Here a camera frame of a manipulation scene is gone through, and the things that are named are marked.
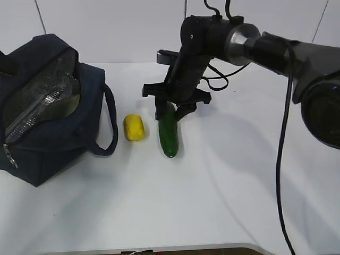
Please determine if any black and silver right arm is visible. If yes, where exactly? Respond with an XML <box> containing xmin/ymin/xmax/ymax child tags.
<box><xmin>142</xmin><ymin>15</ymin><xmax>339</xmax><ymax>148</ymax></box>

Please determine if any glass container with green lid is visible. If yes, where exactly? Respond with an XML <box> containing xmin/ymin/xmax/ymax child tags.
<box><xmin>58</xmin><ymin>94</ymin><xmax>80</xmax><ymax>117</ymax></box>

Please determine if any green cucumber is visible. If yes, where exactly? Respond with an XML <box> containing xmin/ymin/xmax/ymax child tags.
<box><xmin>158</xmin><ymin>102</ymin><xmax>179</xmax><ymax>158</ymax></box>

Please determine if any yellow lemon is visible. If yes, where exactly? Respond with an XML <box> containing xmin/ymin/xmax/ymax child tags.
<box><xmin>123</xmin><ymin>114</ymin><xmax>146</xmax><ymax>141</ymax></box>

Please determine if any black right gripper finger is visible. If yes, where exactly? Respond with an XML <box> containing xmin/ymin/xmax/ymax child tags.
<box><xmin>155</xmin><ymin>96</ymin><xmax>167</xmax><ymax>120</ymax></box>
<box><xmin>174</xmin><ymin>104</ymin><xmax>197</xmax><ymax>122</ymax></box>

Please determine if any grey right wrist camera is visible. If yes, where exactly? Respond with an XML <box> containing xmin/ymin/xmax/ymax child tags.
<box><xmin>156</xmin><ymin>49</ymin><xmax>179</xmax><ymax>65</ymax></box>

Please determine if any dark navy insulated lunch bag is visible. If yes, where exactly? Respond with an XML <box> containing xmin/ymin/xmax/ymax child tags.
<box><xmin>1</xmin><ymin>34</ymin><xmax>118</xmax><ymax>186</ymax></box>

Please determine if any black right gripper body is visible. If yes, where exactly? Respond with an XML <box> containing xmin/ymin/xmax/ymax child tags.
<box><xmin>142</xmin><ymin>53</ymin><xmax>211</xmax><ymax>105</ymax></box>

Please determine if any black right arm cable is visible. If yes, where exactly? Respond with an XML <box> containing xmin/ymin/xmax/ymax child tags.
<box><xmin>203</xmin><ymin>0</ymin><xmax>297</xmax><ymax>255</ymax></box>

